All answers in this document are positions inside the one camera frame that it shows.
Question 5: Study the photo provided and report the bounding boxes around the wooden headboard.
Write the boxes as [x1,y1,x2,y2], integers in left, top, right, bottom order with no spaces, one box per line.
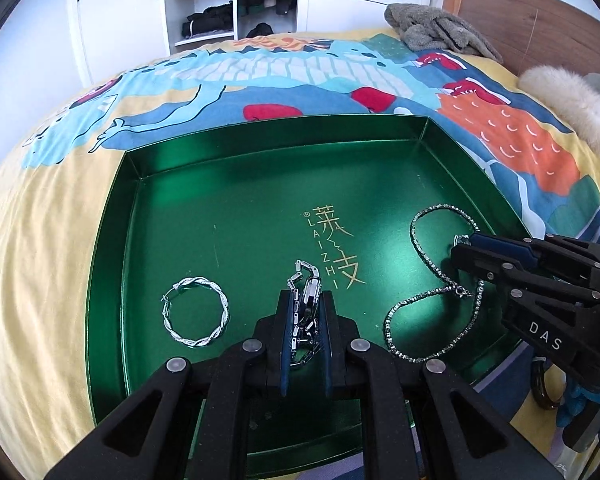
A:
[442,0,600,78]

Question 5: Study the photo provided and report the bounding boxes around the rhinestone chain necklace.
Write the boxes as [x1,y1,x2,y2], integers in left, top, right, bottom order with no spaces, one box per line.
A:
[384,205,486,363]

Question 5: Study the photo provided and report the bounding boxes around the black folded clothes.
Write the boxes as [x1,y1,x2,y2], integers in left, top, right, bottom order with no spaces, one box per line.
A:
[181,4,234,40]

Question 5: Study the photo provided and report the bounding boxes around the yellow dinosaur print bedsheet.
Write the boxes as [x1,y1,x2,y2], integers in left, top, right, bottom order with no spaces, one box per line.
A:
[0,30,600,480]

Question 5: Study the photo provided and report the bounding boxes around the silver chain link bracelet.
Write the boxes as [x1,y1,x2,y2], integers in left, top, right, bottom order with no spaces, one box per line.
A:
[286,259,326,368]

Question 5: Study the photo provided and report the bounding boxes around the green metal tray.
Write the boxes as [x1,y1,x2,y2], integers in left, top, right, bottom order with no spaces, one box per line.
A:
[82,116,536,471]

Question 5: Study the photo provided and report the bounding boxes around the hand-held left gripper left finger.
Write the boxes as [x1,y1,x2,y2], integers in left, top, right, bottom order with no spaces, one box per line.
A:
[44,289,295,480]

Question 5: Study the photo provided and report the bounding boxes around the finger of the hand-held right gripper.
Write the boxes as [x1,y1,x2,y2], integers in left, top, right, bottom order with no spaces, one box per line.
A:
[471,232,600,287]
[450,245,600,312]

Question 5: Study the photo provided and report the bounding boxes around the twisted silver hoop bracelet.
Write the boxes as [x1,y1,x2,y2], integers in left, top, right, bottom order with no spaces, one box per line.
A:
[160,276,230,350]

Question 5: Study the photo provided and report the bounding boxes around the grey fleece blanket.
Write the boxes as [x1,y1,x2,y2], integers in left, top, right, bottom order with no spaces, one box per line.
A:
[384,2,503,63]

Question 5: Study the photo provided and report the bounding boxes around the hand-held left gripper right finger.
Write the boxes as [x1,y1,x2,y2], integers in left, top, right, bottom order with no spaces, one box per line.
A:
[316,294,566,480]

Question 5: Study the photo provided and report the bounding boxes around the dark brown bangle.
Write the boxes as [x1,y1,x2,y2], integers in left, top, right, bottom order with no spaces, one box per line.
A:
[531,356,565,407]

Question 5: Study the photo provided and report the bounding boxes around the white door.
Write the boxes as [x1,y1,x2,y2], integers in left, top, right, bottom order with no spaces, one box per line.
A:
[75,0,173,86]

